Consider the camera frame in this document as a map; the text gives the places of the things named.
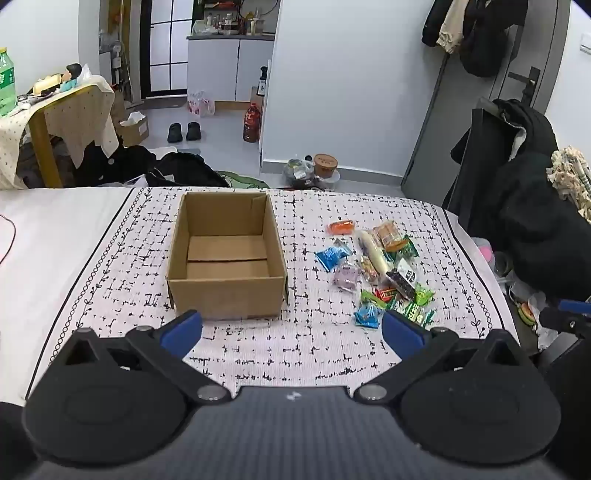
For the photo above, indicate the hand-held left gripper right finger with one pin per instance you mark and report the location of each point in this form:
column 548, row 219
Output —
column 401, row 332

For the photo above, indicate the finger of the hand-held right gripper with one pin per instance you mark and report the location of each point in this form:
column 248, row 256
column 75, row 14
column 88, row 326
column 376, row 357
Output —
column 563, row 318

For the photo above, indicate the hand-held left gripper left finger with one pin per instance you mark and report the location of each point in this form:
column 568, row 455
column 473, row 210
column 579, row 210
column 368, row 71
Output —
column 182, row 330

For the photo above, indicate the red candy packet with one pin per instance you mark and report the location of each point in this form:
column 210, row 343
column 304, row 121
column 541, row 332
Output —
column 385, row 293

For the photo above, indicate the cardboard box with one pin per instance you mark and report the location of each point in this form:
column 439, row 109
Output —
column 221, row 295

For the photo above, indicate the clear bread packet orange label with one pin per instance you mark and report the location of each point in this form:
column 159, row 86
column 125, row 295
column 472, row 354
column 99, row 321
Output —
column 388, row 235

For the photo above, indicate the orange snack packet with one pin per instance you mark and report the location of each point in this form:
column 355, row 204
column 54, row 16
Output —
column 341, row 227

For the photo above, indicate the green and white snack packet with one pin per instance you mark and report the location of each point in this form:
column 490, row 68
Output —
column 415, row 314

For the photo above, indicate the small blue snack packet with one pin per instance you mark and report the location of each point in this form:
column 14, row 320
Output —
column 368, row 315

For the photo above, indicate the slim green candy packet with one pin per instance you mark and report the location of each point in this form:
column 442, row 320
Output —
column 371, row 299

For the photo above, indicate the black and white snack packet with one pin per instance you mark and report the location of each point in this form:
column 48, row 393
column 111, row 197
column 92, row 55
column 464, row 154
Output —
column 404, row 279

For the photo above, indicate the clear speckled snack packet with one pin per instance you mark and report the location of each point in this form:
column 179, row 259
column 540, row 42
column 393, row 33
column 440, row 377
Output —
column 368, row 271

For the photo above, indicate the long white snack packet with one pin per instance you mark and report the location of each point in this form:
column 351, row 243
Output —
column 375, row 256

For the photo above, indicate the dark green snack packet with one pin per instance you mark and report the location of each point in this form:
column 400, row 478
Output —
column 410, row 249

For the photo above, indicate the black and white printed blanket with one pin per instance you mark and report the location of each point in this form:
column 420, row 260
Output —
column 314, row 332

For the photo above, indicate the large blue snack packet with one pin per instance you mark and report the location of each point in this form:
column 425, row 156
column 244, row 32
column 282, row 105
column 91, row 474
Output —
column 333, row 256

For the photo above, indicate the black coat on chair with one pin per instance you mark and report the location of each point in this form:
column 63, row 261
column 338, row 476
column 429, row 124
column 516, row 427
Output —
column 521, row 194

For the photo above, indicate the cream knitted throw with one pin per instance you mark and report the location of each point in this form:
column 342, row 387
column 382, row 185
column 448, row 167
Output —
column 570, row 173

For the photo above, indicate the black bag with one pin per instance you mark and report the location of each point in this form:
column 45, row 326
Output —
column 184, row 173

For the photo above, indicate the white bed sheet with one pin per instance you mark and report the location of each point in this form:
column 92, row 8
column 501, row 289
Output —
column 51, row 240

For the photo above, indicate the green floor mat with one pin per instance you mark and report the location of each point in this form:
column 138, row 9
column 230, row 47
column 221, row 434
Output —
column 242, row 180

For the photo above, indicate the black clothes pile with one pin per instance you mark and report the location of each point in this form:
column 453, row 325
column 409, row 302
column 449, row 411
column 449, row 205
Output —
column 115, row 164

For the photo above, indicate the brown round tub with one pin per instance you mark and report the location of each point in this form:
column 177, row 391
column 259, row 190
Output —
column 325, row 165

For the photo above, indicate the clear plastic trash bag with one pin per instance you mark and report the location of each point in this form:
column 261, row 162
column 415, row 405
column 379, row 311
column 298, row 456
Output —
column 298, row 170

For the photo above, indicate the grey door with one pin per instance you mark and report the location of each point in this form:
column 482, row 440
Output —
column 438, row 138

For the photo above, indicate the floor carton with tissue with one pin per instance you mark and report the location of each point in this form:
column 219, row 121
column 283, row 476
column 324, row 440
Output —
column 134, row 128

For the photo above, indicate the red oil jug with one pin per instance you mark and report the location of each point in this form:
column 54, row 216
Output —
column 251, row 122

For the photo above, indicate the pink wrapped water bottle pack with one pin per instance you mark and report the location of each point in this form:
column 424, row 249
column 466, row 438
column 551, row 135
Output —
column 199, row 102

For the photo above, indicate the yellow wooden table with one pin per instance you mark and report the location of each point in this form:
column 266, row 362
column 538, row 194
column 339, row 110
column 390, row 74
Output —
column 44, row 147

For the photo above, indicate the tall cardboard carton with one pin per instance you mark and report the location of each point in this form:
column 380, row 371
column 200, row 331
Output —
column 117, row 106

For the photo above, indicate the yellow table with cloth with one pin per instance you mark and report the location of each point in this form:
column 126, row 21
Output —
column 87, row 115

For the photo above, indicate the brown carton by cabinet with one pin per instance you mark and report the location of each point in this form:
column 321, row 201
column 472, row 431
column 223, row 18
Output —
column 255, row 97

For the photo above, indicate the black spray bottle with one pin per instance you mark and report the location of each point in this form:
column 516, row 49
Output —
column 263, row 81

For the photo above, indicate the white kitchen cabinet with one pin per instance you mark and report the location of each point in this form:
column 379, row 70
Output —
column 231, row 69

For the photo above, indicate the black-haired doll figure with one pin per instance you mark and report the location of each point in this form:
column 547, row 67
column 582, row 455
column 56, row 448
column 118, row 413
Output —
column 71, row 76

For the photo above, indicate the black framed glass door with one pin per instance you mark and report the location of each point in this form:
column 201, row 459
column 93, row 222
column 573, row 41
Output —
column 164, row 46

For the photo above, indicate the hanging black jackets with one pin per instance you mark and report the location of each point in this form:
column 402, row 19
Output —
column 489, row 41

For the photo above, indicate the white standing fan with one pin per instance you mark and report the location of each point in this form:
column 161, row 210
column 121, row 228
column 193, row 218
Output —
column 115, row 50

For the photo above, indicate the green soda bottle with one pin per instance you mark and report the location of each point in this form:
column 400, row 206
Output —
column 4, row 83

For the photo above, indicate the hanging beige garment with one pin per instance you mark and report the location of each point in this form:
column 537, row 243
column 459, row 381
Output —
column 450, row 27

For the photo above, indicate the clutter of counter bottles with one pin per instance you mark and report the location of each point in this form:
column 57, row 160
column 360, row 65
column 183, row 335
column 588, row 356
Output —
column 231, row 23

